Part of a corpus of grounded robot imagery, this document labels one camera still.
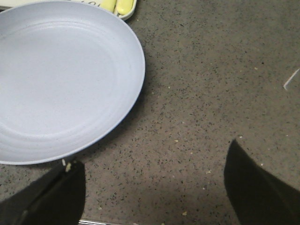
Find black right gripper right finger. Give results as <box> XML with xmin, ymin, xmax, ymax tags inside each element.
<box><xmin>224</xmin><ymin>140</ymin><xmax>300</xmax><ymax>225</ymax></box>

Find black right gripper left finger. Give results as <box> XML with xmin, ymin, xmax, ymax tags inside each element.
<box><xmin>0</xmin><ymin>160</ymin><xmax>86</xmax><ymax>225</ymax></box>

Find light blue plate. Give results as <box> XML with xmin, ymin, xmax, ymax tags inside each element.
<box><xmin>0</xmin><ymin>1</ymin><xmax>145</xmax><ymax>165</ymax></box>

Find white rectangular tray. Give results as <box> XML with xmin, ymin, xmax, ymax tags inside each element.
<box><xmin>0</xmin><ymin>0</ymin><xmax>137</xmax><ymax>21</ymax></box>

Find yellow-green vegetable strips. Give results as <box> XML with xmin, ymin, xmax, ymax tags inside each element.
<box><xmin>100</xmin><ymin>0</ymin><xmax>134</xmax><ymax>15</ymax></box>

